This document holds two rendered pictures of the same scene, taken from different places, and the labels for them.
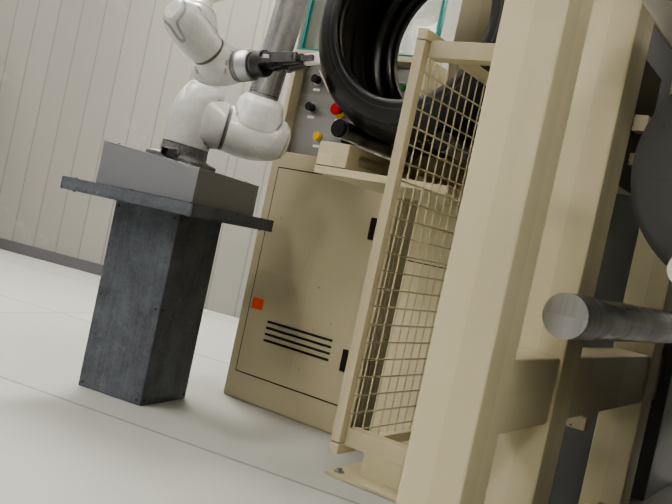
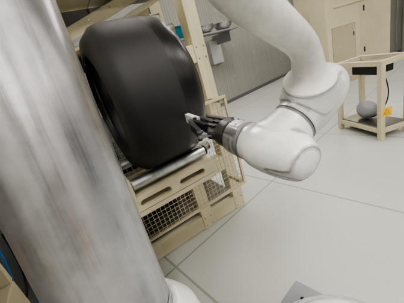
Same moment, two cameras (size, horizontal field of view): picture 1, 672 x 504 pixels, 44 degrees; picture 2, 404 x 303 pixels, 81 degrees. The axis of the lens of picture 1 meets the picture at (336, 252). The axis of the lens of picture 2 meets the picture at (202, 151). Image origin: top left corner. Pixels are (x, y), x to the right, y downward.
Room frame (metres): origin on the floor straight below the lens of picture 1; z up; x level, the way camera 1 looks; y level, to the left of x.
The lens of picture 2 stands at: (2.84, 0.53, 1.26)
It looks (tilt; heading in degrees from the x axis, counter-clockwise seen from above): 21 degrees down; 211
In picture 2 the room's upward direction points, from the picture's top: 17 degrees counter-clockwise
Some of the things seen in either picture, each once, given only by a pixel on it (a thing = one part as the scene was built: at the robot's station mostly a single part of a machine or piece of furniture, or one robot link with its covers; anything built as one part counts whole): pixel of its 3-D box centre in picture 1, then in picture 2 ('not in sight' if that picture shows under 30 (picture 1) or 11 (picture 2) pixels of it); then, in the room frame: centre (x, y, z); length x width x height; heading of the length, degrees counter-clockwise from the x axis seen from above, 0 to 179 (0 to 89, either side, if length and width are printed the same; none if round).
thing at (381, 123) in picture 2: not in sight; (370, 95); (-0.23, 0.96, 0.40); 0.60 x 0.35 x 0.80; 36
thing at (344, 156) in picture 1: (369, 167); (173, 181); (2.16, -0.04, 0.83); 0.36 x 0.09 x 0.06; 147
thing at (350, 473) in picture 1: (389, 479); not in sight; (2.31, -0.28, 0.01); 0.27 x 0.27 x 0.02; 57
